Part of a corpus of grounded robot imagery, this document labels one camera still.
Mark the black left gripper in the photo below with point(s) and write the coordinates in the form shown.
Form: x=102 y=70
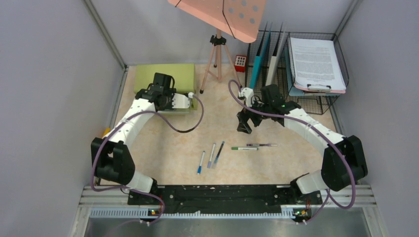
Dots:
x=170 y=92

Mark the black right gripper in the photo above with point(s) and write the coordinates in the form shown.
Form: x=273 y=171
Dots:
x=243 y=116

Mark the dark purple pen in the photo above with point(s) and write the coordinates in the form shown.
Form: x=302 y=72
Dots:
x=261 y=145

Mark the green metal drawer box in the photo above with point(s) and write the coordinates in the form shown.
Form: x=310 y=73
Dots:
x=185 y=82

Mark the light blue clipboard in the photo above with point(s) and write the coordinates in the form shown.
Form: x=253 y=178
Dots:
x=292 y=90

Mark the teal file folder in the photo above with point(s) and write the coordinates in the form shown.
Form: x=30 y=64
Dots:
x=259 y=58

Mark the grey white file folder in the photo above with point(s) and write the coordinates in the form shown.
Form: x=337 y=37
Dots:
x=274 y=60

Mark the black wire mesh file rack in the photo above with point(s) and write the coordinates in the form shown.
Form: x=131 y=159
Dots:
x=312 y=104

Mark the pink clipboard with papers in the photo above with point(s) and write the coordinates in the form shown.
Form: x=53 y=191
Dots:
x=315 y=65

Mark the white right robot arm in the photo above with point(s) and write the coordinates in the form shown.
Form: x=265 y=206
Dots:
x=343 y=157

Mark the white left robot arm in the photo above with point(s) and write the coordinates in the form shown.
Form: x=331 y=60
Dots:
x=111 y=158

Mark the green white marker pen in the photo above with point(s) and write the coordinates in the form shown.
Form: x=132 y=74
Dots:
x=244 y=148

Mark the teal gel pen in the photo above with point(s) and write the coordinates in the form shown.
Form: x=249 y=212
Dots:
x=218 y=155

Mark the grey white marker pen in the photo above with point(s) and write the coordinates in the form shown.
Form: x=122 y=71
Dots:
x=211 y=156

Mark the blue white marker pen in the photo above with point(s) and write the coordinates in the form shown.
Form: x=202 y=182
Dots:
x=199 y=170

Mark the red white small box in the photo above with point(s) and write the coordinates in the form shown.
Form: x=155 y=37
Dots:
x=240 y=63

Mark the yellow green toy block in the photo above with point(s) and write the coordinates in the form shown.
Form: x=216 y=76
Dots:
x=107 y=130

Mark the pink perforated board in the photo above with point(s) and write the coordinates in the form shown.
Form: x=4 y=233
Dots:
x=238 y=18

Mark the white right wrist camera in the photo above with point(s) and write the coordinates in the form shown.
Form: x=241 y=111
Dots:
x=246 y=95

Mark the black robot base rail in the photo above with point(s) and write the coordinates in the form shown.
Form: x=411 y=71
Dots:
x=224 y=199

